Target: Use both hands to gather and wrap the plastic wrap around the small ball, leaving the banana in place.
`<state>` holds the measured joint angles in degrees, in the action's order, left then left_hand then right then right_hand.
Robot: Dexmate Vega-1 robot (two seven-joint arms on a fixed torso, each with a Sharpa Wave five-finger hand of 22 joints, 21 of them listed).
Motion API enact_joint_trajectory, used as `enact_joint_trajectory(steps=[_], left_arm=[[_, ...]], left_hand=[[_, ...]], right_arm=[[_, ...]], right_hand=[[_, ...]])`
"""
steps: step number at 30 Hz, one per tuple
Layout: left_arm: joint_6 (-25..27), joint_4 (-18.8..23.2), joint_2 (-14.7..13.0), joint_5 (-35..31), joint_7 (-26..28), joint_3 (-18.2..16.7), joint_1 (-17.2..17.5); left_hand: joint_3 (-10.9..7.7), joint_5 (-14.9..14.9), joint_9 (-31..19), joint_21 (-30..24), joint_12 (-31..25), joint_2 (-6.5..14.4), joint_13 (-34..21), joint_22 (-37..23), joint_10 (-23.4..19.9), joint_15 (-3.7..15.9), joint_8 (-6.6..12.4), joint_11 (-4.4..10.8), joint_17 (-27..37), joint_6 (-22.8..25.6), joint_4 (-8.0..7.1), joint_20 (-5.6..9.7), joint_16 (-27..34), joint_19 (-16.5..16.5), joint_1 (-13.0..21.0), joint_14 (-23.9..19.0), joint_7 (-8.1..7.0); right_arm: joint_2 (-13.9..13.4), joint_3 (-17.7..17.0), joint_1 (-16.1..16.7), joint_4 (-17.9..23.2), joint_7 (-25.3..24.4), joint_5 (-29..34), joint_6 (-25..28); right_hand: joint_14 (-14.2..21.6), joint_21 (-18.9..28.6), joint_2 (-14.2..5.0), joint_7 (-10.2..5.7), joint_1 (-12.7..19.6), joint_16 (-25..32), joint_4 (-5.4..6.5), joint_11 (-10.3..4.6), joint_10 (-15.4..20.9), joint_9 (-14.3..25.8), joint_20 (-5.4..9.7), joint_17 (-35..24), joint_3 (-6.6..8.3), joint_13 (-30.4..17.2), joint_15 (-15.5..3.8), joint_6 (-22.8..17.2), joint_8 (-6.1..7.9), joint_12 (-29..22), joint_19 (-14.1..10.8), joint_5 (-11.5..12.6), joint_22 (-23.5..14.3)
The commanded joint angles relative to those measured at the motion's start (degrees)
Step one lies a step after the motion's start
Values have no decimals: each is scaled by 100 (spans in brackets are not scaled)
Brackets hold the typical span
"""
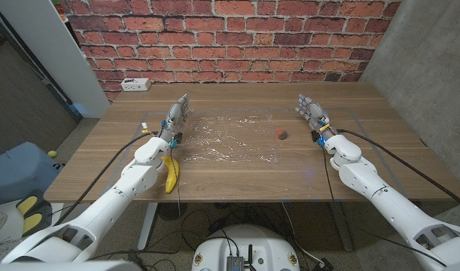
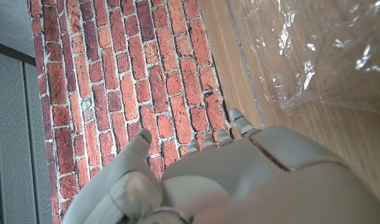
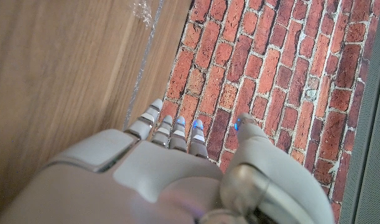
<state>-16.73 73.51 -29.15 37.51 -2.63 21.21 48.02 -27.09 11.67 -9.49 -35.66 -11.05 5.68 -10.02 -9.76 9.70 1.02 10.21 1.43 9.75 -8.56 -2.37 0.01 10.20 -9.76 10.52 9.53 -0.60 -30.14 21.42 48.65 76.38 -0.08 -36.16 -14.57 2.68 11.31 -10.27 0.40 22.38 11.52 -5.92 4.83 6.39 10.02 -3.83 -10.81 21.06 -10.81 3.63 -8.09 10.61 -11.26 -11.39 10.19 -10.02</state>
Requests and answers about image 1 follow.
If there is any white power strip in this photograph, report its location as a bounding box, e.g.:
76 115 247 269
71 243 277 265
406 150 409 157
120 78 152 93

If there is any white robot chest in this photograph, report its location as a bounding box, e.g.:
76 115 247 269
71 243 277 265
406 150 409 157
0 259 144 271

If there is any black yellow foot pedal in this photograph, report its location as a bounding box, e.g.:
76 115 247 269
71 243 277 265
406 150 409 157
15 189 53 238

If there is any black round floor fan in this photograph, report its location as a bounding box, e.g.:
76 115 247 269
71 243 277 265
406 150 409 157
157 202 188 221

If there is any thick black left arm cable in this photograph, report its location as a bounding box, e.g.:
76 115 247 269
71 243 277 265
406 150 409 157
54 130 160 227

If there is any thin black left wrist wire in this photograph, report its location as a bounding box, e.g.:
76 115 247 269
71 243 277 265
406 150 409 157
170 146 181 220

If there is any thin black wrist wire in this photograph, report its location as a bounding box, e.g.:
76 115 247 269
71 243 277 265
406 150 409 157
170 146 181 220
321 145 448 267

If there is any grey table leg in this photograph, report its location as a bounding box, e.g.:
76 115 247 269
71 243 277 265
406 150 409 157
329 202 354 252

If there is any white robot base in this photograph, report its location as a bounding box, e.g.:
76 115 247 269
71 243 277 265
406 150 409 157
191 224 301 271

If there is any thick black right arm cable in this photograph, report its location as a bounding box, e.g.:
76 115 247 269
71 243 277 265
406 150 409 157
335 128 460 212

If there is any white board panel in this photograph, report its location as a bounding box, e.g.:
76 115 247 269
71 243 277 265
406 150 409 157
0 0 111 120

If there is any yellow banana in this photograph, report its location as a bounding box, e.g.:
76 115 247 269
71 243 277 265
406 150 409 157
160 155 181 194

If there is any thin black right wrist wire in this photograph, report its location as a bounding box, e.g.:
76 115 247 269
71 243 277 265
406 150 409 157
321 145 448 267

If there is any white floor cable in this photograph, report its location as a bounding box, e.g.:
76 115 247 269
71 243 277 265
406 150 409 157
281 202 325 265

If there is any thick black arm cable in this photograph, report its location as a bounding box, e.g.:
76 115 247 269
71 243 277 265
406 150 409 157
54 130 160 227
335 128 460 212

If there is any white table leg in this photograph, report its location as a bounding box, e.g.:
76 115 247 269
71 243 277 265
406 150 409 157
137 202 159 251

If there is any blue grey bin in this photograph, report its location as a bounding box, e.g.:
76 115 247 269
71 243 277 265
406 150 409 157
0 141 63 206

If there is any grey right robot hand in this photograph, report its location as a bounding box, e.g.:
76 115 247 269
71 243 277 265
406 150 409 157
294 93 338 146

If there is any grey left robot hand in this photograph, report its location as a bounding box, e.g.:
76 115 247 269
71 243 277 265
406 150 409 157
157 93 191 148

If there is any clear plastic wrap sheet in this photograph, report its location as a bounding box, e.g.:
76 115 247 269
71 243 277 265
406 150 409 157
178 114 282 165

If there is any red brick print backdrop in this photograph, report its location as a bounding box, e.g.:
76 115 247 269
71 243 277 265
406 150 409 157
59 0 402 102

